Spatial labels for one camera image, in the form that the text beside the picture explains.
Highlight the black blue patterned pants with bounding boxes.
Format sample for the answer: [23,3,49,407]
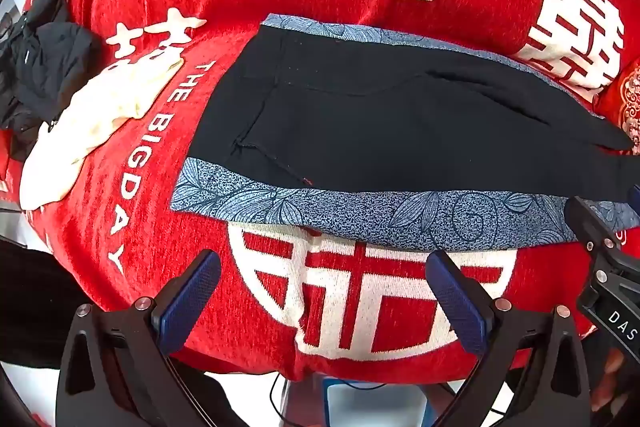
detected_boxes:
[170,13,640,254]

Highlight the cream white cloth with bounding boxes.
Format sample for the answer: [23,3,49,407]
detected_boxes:
[20,54,185,210]

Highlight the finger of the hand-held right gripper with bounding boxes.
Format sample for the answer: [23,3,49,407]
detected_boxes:
[564,196,626,268]

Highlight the black jacket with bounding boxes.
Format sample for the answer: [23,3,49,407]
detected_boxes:
[0,0,103,160]

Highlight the black cable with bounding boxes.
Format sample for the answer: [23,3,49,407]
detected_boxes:
[269,373,301,427]

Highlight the blue white box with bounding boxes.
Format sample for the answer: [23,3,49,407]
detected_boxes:
[320,377,427,427]

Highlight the dark cloth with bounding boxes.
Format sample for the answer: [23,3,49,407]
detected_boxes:
[0,239,108,370]

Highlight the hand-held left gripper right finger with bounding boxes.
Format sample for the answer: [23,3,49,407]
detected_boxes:
[425,249,592,427]

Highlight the red embroidered pillow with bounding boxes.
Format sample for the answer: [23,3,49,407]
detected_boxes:
[594,59,640,142]

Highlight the person's right hand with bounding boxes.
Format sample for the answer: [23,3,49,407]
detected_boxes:
[590,347,637,414]

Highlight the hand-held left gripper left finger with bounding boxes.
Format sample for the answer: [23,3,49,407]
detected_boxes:
[56,249,222,427]

